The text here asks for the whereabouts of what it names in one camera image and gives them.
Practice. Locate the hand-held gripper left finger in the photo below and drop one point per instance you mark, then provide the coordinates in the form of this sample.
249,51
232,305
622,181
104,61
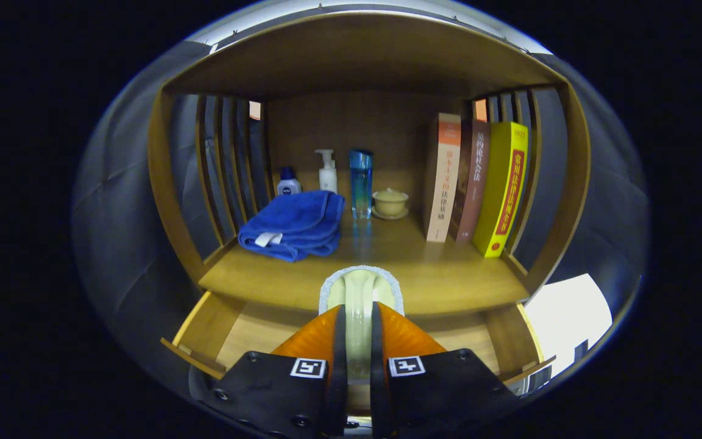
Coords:
339,390

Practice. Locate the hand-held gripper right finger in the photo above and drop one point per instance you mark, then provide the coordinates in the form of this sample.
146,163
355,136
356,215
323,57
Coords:
378,396

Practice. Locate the pale green scrubbing brush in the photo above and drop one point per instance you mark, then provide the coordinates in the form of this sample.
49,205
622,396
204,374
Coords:
360,305

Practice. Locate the wooden drawer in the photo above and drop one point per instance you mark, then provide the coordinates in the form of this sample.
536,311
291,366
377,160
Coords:
253,329

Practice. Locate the wooden countertop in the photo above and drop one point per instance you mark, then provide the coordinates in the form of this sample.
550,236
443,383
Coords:
436,274

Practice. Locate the wooden cabinet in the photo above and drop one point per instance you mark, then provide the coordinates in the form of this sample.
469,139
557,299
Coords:
357,122

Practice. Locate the blue folded towel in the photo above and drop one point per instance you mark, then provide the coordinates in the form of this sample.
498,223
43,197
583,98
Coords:
293,224

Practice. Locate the beige lidded teacup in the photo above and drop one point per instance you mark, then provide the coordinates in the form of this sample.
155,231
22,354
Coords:
390,203

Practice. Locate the white side table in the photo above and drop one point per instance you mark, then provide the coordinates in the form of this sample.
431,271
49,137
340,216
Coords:
564,311

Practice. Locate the blue glass bottle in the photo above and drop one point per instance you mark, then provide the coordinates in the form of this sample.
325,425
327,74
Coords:
361,183

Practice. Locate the small white blue-capped bottle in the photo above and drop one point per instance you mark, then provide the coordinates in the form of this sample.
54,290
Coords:
288,183

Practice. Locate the white pump bottle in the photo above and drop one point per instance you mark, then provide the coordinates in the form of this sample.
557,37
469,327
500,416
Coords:
327,174

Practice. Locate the beige orange book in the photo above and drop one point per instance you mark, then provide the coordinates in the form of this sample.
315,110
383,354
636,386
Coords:
443,183

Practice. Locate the brown book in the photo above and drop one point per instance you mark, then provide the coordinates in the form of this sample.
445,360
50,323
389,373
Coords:
470,183

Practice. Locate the yellow book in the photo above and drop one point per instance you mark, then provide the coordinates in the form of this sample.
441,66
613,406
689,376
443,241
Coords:
500,195

